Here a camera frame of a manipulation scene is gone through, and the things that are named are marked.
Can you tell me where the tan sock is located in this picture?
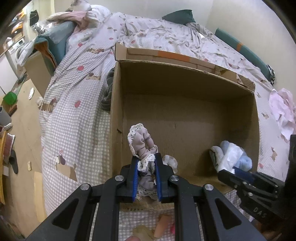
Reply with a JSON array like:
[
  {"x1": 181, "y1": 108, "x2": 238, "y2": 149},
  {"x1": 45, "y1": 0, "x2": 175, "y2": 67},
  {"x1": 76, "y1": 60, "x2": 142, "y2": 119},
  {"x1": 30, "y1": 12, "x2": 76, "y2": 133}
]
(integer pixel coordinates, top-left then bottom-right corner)
[{"x1": 154, "y1": 214, "x2": 171, "y2": 238}]

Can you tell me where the light blue plush toy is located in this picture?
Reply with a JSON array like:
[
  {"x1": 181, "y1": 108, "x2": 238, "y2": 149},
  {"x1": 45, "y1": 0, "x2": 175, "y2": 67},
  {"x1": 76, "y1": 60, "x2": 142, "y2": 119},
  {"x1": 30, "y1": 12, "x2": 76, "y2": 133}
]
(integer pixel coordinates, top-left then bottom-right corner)
[{"x1": 209, "y1": 141, "x2": 252, "y2": 174}]

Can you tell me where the white satin scrunchie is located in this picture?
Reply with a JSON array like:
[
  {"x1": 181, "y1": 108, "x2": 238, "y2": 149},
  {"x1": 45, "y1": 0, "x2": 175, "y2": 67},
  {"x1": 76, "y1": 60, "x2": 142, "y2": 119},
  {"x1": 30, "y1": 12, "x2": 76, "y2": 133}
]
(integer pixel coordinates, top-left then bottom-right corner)
[{"x1": 162, "y1": 155, "x2": 178, "y2": 174}]

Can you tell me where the mauve lace-trimmed scrunchie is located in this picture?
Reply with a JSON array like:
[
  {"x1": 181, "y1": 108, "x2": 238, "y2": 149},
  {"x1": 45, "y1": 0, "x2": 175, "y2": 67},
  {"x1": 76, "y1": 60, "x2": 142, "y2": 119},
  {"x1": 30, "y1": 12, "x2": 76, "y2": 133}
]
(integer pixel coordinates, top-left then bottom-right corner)
[{"x1": 127, "y1": 123, "x2": 158, "y2": 200}]

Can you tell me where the operator left thumb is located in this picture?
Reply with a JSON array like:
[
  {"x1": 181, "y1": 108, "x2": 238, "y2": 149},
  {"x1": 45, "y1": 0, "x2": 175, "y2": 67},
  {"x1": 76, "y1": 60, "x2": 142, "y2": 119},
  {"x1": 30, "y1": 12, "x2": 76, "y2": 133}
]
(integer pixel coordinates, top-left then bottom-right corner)
[{"x1": 125, "y1": 235, "x2": 140, "y2": 241}]

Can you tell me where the black slipper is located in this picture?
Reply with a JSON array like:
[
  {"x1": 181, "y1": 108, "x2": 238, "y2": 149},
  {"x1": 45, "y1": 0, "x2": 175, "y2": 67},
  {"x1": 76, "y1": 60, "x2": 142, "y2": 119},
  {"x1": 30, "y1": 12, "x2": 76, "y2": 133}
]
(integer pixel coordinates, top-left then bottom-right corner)
[{"x1": 9, "y1": 150, "x2": 19, "y2": 174}]

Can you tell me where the pink white crumpled cloth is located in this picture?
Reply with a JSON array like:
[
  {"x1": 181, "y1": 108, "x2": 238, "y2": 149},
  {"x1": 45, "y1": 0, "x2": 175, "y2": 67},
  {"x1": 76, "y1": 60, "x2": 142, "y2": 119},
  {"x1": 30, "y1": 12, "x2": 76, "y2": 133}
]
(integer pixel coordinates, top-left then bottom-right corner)
[{"x1": 268, "y1": 88, "x2": 295, "y2": 142}]

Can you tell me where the checkered dachshund print bedspread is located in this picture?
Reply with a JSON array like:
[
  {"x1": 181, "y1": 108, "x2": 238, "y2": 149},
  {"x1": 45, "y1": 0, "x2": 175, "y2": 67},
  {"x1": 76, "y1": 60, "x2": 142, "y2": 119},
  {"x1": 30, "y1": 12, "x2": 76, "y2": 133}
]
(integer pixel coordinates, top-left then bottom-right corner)
[{"x1": 40, "y1": 13, "x2": 288, "y2": 214}]

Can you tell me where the open cardboard box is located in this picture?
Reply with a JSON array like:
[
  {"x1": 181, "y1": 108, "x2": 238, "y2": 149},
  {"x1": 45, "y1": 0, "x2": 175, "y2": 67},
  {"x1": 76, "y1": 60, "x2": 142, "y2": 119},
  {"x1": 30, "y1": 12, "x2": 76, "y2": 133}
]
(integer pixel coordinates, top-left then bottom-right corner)
[{"x1": 110, "y1": 44, "x2": 259, "y2": 194}]

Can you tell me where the dark striped cloth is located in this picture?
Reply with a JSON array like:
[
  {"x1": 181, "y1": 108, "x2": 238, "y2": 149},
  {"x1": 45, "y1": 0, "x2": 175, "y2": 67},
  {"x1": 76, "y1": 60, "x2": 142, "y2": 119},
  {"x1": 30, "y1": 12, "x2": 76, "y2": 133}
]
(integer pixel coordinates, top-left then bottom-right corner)
[{"x1": 101, "y1": 68, "x2": 115, "y2": 111}]

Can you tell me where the grey plastic cup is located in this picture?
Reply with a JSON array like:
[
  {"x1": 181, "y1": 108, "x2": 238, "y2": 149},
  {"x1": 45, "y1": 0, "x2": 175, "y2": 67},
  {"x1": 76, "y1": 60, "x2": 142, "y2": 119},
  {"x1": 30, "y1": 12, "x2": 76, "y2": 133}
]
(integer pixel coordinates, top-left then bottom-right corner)
[{"x1": 0, "y1": 106, "x2": 11, "y2": 126}]

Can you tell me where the teal bolster cushion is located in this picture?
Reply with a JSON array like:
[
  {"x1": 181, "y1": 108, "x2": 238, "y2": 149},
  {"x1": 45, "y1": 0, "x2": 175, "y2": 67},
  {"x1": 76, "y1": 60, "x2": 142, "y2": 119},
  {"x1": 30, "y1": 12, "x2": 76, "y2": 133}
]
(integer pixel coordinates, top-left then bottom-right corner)
[{"x1": 215, "y1": 28, "x2": 275, "y2": 85}]

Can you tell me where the green plastic dustpan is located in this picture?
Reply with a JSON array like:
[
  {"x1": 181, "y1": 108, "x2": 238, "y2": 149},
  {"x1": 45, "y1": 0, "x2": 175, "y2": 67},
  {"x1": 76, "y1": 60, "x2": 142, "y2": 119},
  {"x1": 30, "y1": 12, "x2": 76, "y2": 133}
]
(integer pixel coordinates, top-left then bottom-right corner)
[{"x1": 3, "y1": 91, "x2": 17, "y2": 105}]

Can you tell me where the brown cardboard side box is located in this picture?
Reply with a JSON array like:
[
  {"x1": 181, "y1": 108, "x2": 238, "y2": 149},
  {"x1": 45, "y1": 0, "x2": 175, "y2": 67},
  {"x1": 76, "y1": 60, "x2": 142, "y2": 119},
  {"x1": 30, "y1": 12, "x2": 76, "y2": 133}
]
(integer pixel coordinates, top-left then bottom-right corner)
[{"x1": 24, "y1": 51, "x2": 56, "y2": 97}]

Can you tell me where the teal folded blanket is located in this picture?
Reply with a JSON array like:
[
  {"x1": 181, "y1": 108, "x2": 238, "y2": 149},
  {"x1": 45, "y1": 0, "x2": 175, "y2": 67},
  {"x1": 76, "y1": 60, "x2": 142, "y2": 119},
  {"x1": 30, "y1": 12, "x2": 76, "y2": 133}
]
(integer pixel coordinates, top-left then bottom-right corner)
[{"x1": 34, "y1": 21, "x2": 76, "y2": 72}]

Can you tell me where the white washing machine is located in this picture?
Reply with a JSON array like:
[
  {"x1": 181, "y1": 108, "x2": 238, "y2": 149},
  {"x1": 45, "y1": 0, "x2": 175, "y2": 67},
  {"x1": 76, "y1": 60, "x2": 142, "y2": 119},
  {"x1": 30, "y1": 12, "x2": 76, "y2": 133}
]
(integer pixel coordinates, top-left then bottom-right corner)
[{"x1": 6, "y1": 37, "x2": 27, "y2": 75}]

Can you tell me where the dark green pillow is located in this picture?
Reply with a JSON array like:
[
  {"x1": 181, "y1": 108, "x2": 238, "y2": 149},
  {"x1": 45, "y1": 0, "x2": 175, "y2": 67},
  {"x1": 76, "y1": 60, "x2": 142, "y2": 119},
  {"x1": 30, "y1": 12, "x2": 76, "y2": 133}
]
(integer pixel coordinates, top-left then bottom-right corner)
[{"x1": 162, "y1": 9, "x2": 196, "y2": 25}]

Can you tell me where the pink white rumpled duvet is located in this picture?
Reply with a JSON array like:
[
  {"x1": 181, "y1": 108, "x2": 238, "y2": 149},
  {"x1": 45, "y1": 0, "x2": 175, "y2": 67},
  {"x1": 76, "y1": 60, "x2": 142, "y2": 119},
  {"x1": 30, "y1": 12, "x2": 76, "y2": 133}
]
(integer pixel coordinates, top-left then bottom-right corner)
[{"x1": 47, "y1": 1, "x2": 112, "y2": 31}]

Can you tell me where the black hanging garment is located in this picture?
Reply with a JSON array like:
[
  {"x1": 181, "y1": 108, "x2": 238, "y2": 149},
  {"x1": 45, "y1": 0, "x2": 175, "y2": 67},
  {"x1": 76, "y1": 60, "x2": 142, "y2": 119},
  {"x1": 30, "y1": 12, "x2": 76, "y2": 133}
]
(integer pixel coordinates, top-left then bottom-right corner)
[{"x1": 29, "y1": 10, "x2": 39, "y2": 27}]

